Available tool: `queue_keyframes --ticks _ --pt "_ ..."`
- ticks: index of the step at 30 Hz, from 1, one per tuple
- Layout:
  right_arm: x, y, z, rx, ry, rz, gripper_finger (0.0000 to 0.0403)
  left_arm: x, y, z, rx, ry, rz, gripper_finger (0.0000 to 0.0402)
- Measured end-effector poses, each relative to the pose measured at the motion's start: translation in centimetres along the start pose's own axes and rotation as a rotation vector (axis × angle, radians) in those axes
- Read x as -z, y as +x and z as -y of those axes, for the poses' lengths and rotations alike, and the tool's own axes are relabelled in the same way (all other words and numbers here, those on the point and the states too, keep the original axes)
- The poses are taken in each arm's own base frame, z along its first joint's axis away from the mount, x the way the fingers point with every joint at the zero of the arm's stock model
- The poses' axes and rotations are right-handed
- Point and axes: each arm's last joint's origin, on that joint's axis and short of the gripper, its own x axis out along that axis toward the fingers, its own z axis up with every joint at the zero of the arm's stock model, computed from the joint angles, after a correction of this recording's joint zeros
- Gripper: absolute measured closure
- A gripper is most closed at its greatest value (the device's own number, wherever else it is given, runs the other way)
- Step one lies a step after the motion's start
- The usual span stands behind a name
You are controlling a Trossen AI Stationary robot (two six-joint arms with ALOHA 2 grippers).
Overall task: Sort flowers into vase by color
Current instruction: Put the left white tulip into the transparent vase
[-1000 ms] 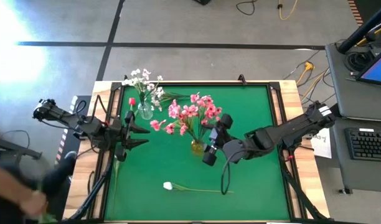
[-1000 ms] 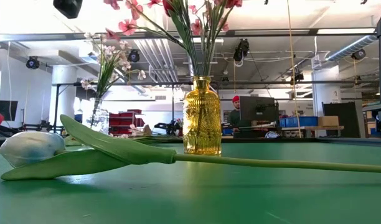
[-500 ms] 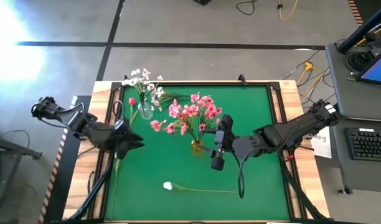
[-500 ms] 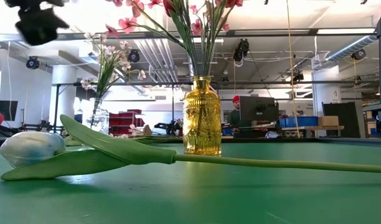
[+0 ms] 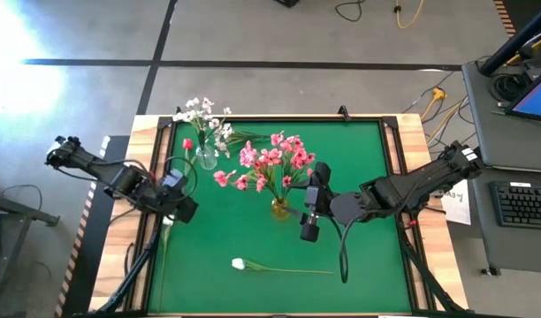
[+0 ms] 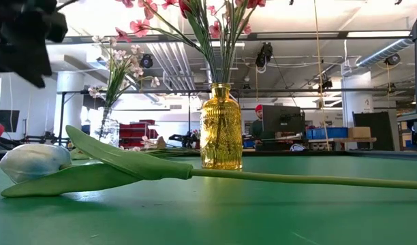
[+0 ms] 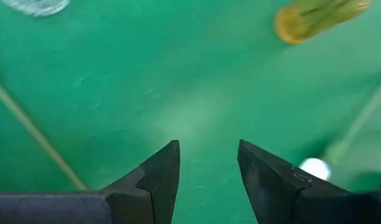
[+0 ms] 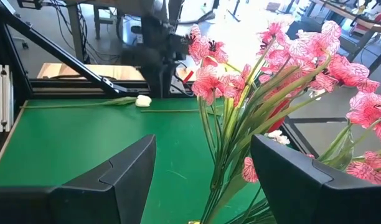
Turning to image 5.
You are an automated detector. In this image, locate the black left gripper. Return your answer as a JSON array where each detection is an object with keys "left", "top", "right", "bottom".
[{"left": 149, "top": 187, "right": 200, "bottom": 224}]

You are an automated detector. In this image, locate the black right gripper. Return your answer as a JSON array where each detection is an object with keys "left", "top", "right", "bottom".
[{"left": 282, "top": 162, "right": 338, "bottom": 243}]

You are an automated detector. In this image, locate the white artificial tulip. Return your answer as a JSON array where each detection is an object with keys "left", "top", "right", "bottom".
[
  {"left": 231, "top": 257, "right": 336, "bottom": 276},
  {"left": 157, "top": 214, "right": 176, "bottom": 306}
]

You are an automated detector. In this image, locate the pink artificial flower bunch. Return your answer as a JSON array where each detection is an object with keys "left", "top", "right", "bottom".
[
  {"left": 212, "top": 169, "right": 294, "bottom": 205},
  {"left": 238, "top": 130, "right": 318, "bottom": 205}
]

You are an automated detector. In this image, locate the white artificial flower bunch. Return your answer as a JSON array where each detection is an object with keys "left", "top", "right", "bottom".
[
  {"left": 212, "top": 122, "right": 271, "bottom": 159},
  {"left": 171, "top": 96, "right": 233, "bottom": 154}
]

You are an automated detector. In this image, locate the yellow ribbed glass vase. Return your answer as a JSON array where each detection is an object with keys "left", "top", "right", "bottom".
[{"left": 270, "top": 197, "right": 292, "bottom": 222}]

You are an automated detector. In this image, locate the clear ribbed glass vase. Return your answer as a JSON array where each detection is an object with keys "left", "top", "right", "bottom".
[{"left": 194, "top": 143, "right": 219, "bottom": 172}]

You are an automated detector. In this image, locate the green table mat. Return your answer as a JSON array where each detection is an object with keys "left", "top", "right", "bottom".
[{"left": 147, "top": 119, "right": 414, "bottom": 315}]

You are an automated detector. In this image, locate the black hazard-striped platform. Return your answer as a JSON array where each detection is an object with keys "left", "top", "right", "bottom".
[{"left": 53, "top": 134, "right": 130, "bottom": 318}]

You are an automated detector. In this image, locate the white paper sheet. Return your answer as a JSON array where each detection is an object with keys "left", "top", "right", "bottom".
[{"left": 440, "top": 179, "right": 473, "bottom": 226}]

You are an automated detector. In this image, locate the grey metal stand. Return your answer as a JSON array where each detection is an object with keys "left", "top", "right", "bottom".
[{"left": 0, "top": 176, "right": 62, "bottom": 318}]

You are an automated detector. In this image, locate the grey side desk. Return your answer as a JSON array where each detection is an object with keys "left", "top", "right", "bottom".
[{"left": 461, "top": 59, "right": 541, "bottom": 275}]

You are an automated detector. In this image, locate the black keyboard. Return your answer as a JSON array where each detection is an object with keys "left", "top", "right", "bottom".
[{"left": 490, "top": 180, "right": 541, "bottom": 231}]

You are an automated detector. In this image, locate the laptop with blue screen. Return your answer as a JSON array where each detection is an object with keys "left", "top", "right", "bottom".
[{"left": 504, "top": 65, "right": 541, "bottom": 124}]

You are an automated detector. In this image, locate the black pole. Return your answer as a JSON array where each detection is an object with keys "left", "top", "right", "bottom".
[{"left": 479, "top": 0, "right": 541, "bottom": 77}]

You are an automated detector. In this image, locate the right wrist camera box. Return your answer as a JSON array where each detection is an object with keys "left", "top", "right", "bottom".
[{"left": 303, "top": 185, "right": 320, "bottom": 224}]

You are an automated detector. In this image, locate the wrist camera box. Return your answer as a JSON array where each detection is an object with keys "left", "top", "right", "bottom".
[
  {"left": 158, "top": 169, "right": 187, "bottom": 190},
  {"left": 303, "top": 185, "right": 320, "bottom": 224}
]

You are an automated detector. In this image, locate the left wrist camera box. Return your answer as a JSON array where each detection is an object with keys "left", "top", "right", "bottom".
[{"left": 158, "top": 169, "right": 187, "bottom": 190}]

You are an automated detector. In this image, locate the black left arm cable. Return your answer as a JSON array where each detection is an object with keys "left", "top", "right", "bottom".
[{"left": 163, "top": 155, "right": 199, "bottom": 200}]

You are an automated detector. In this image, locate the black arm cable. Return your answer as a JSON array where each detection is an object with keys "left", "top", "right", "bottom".
[
  {"left": 338, "top": 214, "right": 356, "bottom": 284},
  {"left": 163, "top": 155, "right": 199, "bottom": 200}
]

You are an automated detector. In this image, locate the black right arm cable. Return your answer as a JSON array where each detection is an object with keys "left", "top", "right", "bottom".
[{"left": 338, "top": 214, "right": 356, "bottom": 284}]

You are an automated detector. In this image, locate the black frame strut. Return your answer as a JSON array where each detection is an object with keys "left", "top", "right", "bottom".
[
  {"left": 396, "top": 216, "right": 466, "bottom": 315},
  {"left": 95, "top": 211, "right": 164, "bottom": 315}
]

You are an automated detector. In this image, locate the black table frame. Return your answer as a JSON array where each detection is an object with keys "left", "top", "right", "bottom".
[{"left": 137, "top": 113, "right": 426, "bottom": 318}]

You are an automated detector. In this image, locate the yellow plug cable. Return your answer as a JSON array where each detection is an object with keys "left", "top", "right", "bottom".
[{"left": 420, "top": 87, "right": 464, "bottom": 145}]

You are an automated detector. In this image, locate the black floor cable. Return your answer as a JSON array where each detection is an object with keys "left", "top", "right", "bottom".
[{"left": 334, "top": 0, "right": 367, "bottom": 23}]

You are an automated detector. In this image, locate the yellow floor cable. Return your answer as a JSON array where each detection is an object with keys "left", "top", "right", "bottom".
[{"left": 393, "top": 0, "right": 426, "bottom": 30}]

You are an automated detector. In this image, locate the coiled black cable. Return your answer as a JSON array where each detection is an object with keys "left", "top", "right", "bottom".
[{"left": 491, "top": 72, "right": 526, "bottom": 103}]

